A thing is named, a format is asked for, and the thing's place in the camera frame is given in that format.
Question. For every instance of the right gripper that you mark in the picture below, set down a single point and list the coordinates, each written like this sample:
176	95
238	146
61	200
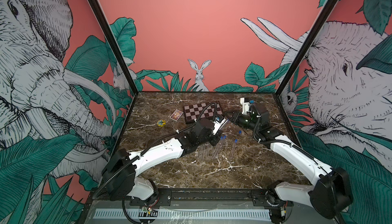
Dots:
238	118

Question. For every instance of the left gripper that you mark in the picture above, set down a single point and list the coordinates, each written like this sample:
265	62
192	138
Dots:
214	141

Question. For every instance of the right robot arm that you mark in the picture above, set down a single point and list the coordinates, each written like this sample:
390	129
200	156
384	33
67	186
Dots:
329	192

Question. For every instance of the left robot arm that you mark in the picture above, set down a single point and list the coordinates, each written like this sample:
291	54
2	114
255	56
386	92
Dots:
121	175

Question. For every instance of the test tube rightmost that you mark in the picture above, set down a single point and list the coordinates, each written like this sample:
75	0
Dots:
233	150

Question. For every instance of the folded chess board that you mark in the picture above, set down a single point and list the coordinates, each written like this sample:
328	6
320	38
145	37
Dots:
192	112

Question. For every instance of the small card box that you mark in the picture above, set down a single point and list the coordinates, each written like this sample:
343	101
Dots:
176	115

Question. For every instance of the yellow small toy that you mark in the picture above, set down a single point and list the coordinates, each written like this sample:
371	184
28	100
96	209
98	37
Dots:
161	123

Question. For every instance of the black mounting rail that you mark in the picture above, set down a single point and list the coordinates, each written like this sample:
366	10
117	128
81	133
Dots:
168	196

